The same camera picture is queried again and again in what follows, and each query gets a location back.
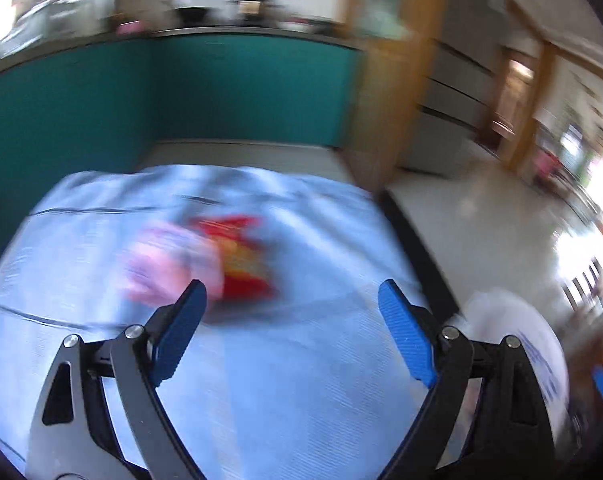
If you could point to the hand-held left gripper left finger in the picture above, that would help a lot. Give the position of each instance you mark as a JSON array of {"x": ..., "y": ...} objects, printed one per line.
[{"x": 179, "y": 332}]

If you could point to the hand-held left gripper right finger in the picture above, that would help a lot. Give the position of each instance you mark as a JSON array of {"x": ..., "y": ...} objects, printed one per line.
[{"x": 407, "y": 332}]

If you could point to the red snack packet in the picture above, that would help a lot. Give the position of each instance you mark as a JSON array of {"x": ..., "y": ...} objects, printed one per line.
[{"x": 244, "y": 265}]

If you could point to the trash bin with white liner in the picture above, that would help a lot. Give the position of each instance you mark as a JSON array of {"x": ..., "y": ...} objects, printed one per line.
[{"x": 511, "y": 315}]

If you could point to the pink plastic bag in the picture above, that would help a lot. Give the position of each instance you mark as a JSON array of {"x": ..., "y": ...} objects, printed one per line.
[{"x": 166, "y": 265}]

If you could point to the light blue tablecloth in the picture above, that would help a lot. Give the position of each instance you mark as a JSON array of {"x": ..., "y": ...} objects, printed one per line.
[{"x": 301, "y": 230}]

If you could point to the pink hanging cloth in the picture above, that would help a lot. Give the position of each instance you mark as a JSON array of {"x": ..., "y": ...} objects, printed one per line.
[{"x": 545, "y": 162}]

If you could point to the teal kitchen cabinet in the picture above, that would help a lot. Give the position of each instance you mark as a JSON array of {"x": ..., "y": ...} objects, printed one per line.
[{"x": 106, "y": 110}]

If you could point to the grey refrigerator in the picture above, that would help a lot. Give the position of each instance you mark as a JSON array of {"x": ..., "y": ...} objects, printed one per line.
[{"x": 456, "y": 95}]

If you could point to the wooden room door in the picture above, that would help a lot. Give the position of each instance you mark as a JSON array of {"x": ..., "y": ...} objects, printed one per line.
[{"x": 514, "y": 100}]

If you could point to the wooden doorway frame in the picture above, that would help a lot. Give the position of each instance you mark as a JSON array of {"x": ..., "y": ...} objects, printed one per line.
[{"x": 531, "y": 110}]

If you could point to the wooden sliding door frame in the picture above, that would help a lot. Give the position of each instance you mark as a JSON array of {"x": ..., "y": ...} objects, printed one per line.
[{"x": 396, "y": 70}]

